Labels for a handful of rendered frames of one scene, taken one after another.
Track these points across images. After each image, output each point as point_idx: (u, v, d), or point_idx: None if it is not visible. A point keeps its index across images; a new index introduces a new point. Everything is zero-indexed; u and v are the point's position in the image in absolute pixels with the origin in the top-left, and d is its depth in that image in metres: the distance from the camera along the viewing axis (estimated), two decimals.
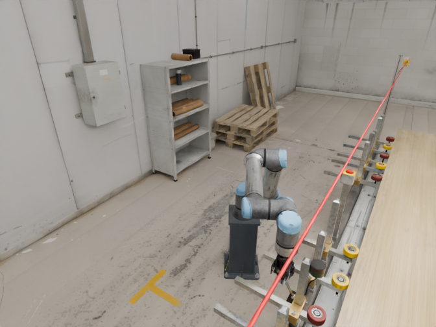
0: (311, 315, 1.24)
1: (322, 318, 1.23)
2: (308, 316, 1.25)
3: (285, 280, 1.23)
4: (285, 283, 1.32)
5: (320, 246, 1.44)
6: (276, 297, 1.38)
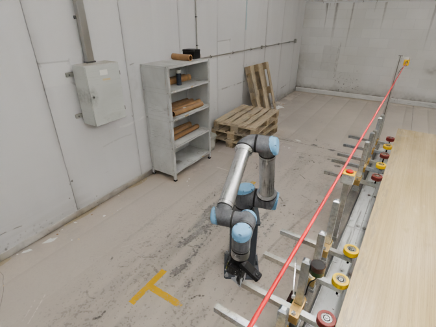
0: (321, 320, 1.22)
1: (332, 323, 1.21)
2: (317, 321, 1.23)
3: (233, 278, 1.46)
4: (294, 267, 1.43)
5: (320, 246, 1.44)
6: (283, 302, 1.35)
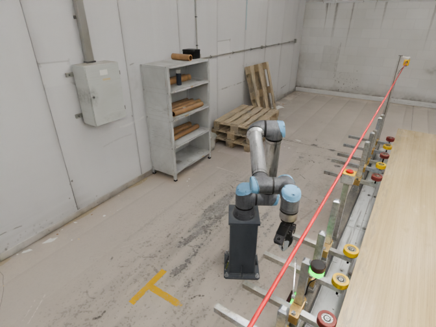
0: (322, 320, 1.22)
1: (333, 323, 1.21)
2: (318, 321, 1.23)
3: None
4: (294, 267, 1.43)
5: (320, 246, 1.44)
6: (285, 302, 1.35)
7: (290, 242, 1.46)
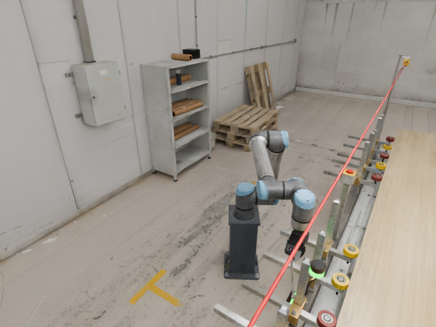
0: (322, 320, 1.22)
1: (333, 323, 1.21)
2: (318, 321, 1.23)
3: None
4: (290, 271, 1.38)
5: (320, 246, 1.44)
6: (285, 302, 1.35)
7: (302, 253, 1.33)
